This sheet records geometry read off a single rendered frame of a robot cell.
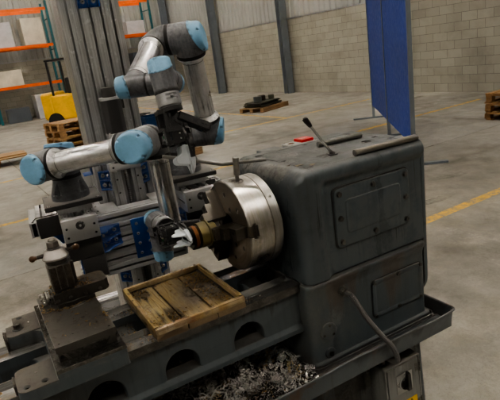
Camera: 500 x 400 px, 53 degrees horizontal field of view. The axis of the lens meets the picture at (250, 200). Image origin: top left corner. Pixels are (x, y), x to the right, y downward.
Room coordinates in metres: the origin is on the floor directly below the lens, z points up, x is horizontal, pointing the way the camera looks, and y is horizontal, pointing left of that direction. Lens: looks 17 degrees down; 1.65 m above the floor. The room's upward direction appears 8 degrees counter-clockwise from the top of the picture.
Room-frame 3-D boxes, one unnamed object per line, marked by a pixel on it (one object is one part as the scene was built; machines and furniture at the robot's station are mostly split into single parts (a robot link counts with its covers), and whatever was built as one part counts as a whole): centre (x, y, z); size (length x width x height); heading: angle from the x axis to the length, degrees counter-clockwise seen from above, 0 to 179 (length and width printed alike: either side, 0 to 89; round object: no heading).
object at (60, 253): (1.46, 0.61, 1.13); 0.08 x 0.08 x 0.03
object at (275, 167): (1.86, -0.31, 1.06); 0.59 x 0.48 x 0.39; 117
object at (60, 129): (10.77, 3.33, 0.36); 1.26 x 0.86 x 0.73; 131
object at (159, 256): (1.81, 0.35, 0.98); 0.11 x 0.08 x 0.11; 164
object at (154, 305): (1.54, 0.27, 0.89); 0.36 x 0.30 x 0.04; 27
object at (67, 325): (1.40, 0.59, 0.95); 0.43 x 0.17 x 0.05; 27
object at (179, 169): (2.23, 0.27, 1.21); 0.15 x 0.15 x 0.10
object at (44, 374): (1.36, 0.62, 0.90); 0.47 x 0.30 x 0.06; 27
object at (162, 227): (1.65, 0.29, 1.08); 0.12 x 0.09 x 0.08; 26
